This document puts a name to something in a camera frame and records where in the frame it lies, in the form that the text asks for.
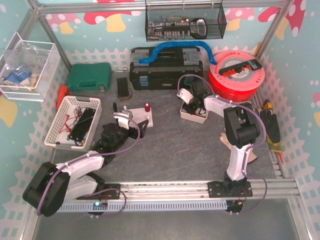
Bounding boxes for white peg base plate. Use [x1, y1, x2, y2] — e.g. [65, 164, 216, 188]
[121, 106, 154, 128]

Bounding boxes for white parts tray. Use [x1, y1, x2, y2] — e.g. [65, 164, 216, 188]
[180, 102, 209, 124]

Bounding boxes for large red spring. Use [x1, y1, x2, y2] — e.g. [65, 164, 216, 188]
[144, 103, 151, 113]

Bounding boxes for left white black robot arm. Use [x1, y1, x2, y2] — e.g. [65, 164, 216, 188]
[22, 119, 149, 217]

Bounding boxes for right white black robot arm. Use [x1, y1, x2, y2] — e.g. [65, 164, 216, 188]
[177, 78, 261, 183]

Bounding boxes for brown tape roll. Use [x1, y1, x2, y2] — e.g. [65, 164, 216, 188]
[116, 88, 133, 101]

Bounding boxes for black aluminium extrusion piece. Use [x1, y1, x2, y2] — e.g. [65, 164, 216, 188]
[117, 77, 129, 98]

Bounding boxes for black toolbox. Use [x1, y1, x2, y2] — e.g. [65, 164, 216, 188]
[129, 47, 204, 91]

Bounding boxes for red filament spool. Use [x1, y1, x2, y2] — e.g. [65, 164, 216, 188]
[208, 50, 265, 102]

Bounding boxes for black device in basket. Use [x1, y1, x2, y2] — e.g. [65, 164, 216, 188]
[69, 107, 96, 142]

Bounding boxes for white perforated basket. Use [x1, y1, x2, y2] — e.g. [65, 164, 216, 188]
[44, 95, 102, 152]

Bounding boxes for black red connector strip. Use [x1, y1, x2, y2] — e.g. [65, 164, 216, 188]
[218, 59, 263, 77]

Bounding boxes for green plastic case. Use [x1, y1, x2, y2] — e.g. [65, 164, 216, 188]
[67, 62, 112, 92]

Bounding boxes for white work glove lower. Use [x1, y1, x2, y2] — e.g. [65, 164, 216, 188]
[219, 132, 258, 165]

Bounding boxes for clear acrylic box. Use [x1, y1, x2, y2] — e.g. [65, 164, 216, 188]
[0, 33, 61, 102]

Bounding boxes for blue white gloves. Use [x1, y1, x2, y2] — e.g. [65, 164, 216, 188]
[4, 65, 32, 86]

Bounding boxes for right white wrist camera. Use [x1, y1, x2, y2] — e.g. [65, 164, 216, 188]
[176, 88, 194, 105]

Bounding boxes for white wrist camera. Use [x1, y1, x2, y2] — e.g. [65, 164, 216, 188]
[176, 88, 194, 105]
[113, 111, 133, 130]

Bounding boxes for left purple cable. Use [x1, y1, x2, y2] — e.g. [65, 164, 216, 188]
[36, 116, 140, 218]

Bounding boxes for purple cable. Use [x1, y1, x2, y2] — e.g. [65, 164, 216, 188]
[176, 74, 269, 217]
[36, 116, 140, 218]

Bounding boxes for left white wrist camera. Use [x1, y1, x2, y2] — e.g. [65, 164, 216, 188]
[113, 111, 133, 130]

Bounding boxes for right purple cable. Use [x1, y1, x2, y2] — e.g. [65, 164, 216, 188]
[176, 74, 269, 217]

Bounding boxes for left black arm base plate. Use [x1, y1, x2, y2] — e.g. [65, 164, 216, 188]
[76, 183, 121, 201]

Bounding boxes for blue corrugated hose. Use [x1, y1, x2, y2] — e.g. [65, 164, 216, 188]
[138, 41, 219, 66]

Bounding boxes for orange tool handle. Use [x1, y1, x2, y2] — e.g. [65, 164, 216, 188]
[56, 84, 71, 109]

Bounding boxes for black mesh wire basket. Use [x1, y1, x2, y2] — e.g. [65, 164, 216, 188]
[145, 0, 227, 42]

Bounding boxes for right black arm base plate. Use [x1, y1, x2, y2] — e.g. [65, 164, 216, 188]
[207, 181, 253, 198]

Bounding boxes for grey slotted cable duct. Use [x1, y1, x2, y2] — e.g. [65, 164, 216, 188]
[58, 200, 228, 213]

